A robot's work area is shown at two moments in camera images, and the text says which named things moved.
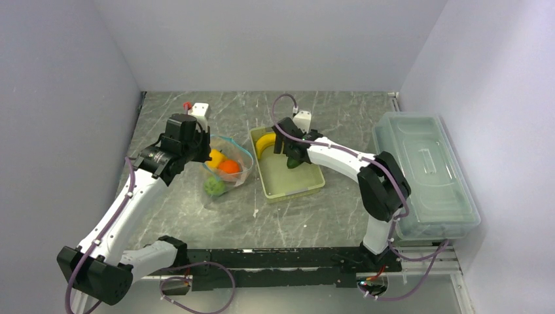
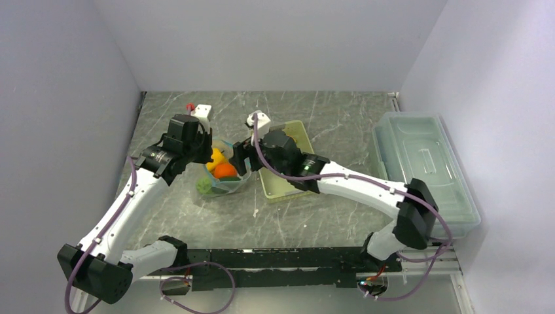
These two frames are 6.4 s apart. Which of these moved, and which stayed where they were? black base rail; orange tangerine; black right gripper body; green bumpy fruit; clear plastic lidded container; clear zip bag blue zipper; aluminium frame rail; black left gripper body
Moved: black right gripper body; orange tangerine; green bumpy fruit
Stayed: aluminium frame rail; black left gripper body; clear plastic lidded container; clear zip bag blue zipper; black base rail
